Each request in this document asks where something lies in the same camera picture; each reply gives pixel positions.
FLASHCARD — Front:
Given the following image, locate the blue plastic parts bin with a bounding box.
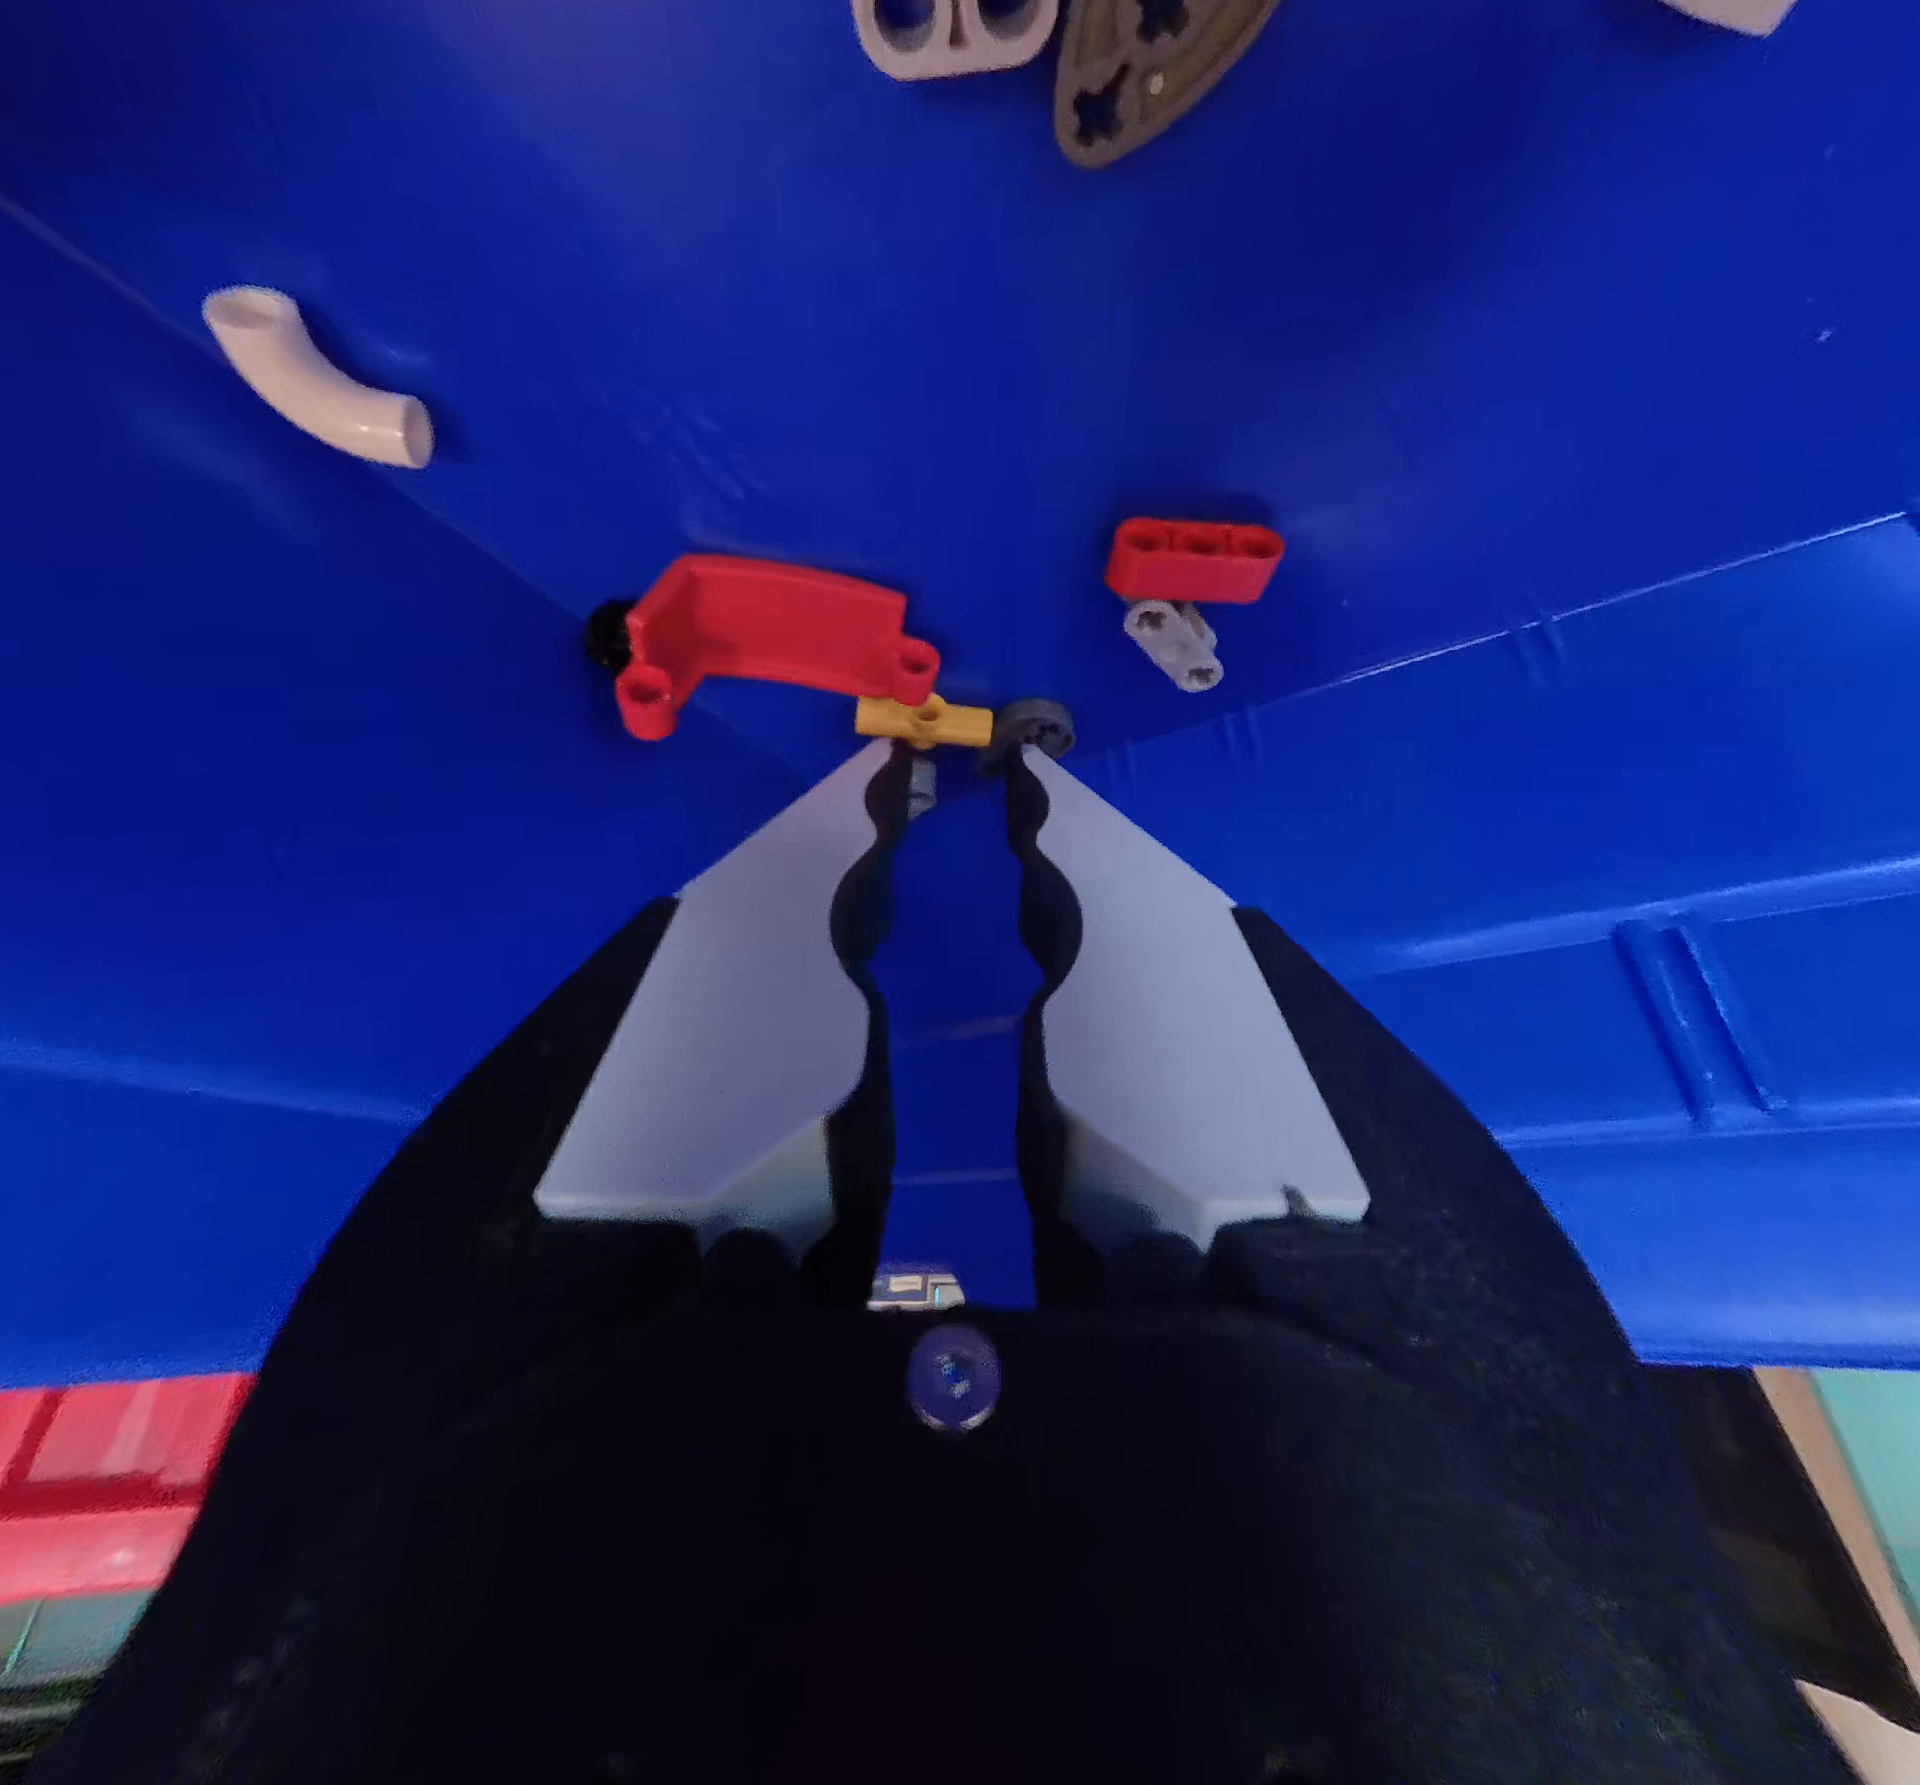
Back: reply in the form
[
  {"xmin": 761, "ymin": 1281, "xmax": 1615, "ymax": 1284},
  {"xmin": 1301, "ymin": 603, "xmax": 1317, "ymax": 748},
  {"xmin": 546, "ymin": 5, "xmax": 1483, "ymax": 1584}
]
[{"xmin": 0, "ymin": 0, "xmax": 1920, "ymax": 1389}]

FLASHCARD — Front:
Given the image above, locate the red curved lego panel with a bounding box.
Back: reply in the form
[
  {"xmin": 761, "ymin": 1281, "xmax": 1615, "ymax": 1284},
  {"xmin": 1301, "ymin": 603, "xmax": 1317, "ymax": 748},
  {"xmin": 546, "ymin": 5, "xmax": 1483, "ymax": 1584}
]
[{"xmin": 615, "ymin": 556, "xmax": 944, "ymax": 741}]

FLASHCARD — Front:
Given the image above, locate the dark grey lego bush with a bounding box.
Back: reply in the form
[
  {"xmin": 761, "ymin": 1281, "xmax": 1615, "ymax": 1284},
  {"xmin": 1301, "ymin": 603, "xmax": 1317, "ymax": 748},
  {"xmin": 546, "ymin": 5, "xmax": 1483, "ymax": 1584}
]
[{"xmin": 979, "ymin": 700, "xmax": 1075, "ymax": 774}]

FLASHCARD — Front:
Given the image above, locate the red plastic bin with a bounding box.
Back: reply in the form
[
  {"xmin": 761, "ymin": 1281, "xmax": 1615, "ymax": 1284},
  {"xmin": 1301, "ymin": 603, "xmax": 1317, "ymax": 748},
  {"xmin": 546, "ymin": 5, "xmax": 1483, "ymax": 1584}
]
[{"xmin": 0, "ymin": 1371, "xmax": 257, "ymax": 1607}]

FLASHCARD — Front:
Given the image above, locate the light grey lego connector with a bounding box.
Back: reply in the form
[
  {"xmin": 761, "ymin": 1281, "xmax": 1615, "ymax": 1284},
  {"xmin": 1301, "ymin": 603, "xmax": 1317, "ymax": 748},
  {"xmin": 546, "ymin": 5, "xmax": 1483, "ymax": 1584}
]
[{"xmin": 1123, "ymin": 600, "xmax": 1226, "ymax": 694}]

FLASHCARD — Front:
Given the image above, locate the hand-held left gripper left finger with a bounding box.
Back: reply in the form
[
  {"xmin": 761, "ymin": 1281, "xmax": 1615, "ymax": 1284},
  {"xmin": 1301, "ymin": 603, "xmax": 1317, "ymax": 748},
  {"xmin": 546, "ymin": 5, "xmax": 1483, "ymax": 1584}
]
[{"xmin": 532, "ymin": 739, "xmax": 921, "ymax": 1315}]

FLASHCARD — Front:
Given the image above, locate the yellow lego connector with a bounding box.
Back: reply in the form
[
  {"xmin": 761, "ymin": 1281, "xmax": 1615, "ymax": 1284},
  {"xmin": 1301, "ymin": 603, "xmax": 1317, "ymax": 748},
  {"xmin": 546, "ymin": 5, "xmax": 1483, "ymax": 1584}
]
[{"xmin": 855, "ymin": 694, "xmax": 995, "ymax": 748}]

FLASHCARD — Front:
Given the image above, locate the red short lego beam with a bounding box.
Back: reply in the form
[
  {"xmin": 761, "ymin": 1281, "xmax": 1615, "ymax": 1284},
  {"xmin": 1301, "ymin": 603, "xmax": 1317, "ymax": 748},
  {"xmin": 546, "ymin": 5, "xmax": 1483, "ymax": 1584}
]
[{"xmin": 1106, "ymin": 517, "xmax": 1287, "ymax": 604}]

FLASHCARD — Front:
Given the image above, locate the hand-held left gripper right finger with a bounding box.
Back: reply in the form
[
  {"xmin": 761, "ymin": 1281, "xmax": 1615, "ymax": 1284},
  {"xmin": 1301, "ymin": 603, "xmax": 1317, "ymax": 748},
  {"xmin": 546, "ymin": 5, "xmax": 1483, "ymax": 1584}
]
[{"xmin": 990, "ymin": 742, "xmax": 1372, "ymax": 1315}]

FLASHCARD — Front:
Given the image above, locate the white curved lego tube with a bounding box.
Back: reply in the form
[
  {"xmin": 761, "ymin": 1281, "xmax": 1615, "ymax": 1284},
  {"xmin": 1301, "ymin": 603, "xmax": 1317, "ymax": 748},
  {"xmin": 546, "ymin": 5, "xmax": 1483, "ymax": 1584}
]
[{"xmin": 202, "ymin": 285, "xmax": 437, "ymax": 471}]

